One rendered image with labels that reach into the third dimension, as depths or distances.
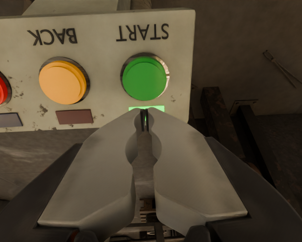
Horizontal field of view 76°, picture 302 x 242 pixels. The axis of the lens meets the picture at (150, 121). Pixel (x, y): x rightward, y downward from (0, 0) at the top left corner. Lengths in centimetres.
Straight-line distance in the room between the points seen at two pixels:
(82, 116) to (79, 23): 9
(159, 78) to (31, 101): 13
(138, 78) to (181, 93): 5
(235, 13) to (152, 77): 72
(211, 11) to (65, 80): 71
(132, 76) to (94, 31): 5
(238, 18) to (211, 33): 11
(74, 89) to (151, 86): 7
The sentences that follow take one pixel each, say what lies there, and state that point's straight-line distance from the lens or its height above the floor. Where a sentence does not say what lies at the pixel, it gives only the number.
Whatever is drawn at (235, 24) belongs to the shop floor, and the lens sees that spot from 90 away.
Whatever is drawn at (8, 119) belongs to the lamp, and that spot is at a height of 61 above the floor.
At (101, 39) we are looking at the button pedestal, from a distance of 18.
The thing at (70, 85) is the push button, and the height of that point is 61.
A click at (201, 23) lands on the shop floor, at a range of 85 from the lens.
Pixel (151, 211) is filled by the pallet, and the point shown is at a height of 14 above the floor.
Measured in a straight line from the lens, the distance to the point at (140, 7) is 63.
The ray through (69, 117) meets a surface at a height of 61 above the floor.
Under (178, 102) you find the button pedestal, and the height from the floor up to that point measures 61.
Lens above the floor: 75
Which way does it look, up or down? 39 degrees down
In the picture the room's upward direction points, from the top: 177 degrees clockwise
